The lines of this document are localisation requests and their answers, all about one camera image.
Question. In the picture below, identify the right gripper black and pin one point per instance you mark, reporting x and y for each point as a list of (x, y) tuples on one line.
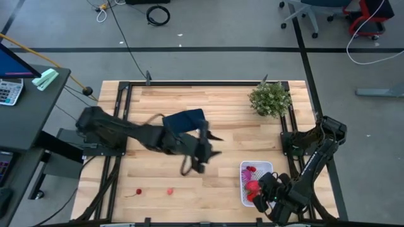
[(271, 186)]

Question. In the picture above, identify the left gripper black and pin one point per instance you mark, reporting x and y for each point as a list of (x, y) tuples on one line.
[(192, 145)]

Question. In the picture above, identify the white perforated plastic basket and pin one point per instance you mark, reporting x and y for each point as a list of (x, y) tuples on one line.
[(263, 167)]

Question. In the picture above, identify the red toy strawberry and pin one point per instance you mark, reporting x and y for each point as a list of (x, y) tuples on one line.
[(251, 197)]

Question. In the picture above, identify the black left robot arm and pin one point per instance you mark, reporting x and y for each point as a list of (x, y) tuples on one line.
[(126, 132)]

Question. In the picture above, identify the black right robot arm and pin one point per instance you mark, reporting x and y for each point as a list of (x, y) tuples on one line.
[(315, 160)]

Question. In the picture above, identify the folded navy cloth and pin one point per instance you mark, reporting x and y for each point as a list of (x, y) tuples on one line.
[(183, 121)]

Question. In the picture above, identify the small pink ball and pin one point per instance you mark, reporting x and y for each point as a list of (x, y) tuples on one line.
[(170, 191)]

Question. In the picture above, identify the green potted plant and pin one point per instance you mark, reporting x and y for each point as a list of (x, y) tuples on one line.
[(269, 99)]

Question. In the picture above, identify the grey table foot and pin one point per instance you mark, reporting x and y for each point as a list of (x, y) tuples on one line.
[(378, 92)]

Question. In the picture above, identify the black box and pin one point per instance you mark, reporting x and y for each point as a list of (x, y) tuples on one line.
[(148, 1)]

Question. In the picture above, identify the grey office chair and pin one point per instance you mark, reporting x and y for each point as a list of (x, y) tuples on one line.
[(303, 6)]

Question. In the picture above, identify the mint green stapler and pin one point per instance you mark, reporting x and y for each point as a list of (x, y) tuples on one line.
[(45, 79)]

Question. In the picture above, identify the black desk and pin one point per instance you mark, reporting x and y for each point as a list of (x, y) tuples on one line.
[(31, 110)]

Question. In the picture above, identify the red cart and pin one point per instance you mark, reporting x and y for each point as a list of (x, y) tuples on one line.
[(365, 14)]

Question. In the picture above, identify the grey desk calculator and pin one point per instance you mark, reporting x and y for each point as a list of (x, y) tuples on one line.
[(9, 93)]

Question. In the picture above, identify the black keyboard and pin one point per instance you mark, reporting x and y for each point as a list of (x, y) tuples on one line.
[(3, 167)]

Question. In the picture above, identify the computer monitor blue screen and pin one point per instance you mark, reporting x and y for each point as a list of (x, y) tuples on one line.
[(12, 66)]

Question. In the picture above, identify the black metal table frame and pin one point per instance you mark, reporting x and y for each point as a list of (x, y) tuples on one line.
[(189, 84)]

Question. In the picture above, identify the black frame clamp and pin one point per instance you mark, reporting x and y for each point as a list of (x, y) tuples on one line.
[(148, 77), (264, 79)]

